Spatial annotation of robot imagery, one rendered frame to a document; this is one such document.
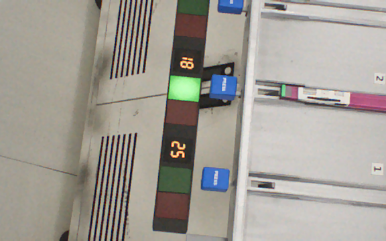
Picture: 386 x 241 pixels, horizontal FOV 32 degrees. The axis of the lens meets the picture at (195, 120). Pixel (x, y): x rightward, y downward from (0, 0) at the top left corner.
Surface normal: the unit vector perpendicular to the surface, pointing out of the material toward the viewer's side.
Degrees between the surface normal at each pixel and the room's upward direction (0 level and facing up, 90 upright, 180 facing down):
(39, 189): 0
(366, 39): 48
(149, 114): 90
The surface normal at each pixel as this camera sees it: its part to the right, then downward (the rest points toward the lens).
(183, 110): 0.05, -0.25
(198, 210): -0.63, -0.25
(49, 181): 0.77, -0.09
